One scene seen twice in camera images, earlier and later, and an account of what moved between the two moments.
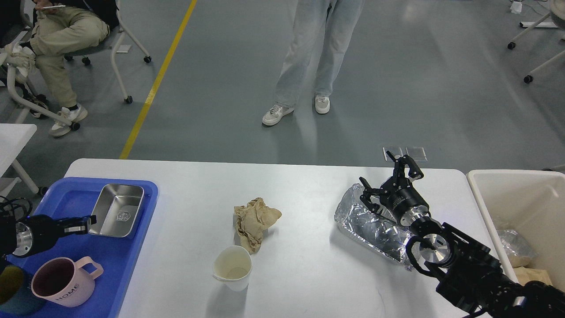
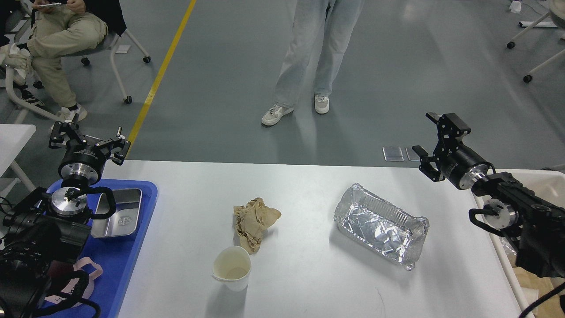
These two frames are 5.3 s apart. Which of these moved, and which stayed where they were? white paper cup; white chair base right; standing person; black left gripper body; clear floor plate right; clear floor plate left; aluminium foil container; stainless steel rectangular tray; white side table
Moved: black left gripper body
Stayed: aluminium foil container; clear floor plate right; white paper cup; standing person; white side table; clear floor plate left; white chair base right; stainless steel rectangular tray
